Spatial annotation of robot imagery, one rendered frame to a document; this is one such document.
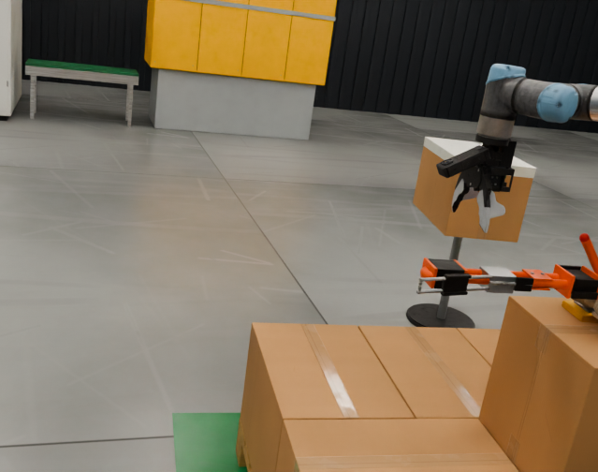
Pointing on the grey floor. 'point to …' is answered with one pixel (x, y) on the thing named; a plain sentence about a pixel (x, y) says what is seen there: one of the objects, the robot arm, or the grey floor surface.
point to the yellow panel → (237, 65)
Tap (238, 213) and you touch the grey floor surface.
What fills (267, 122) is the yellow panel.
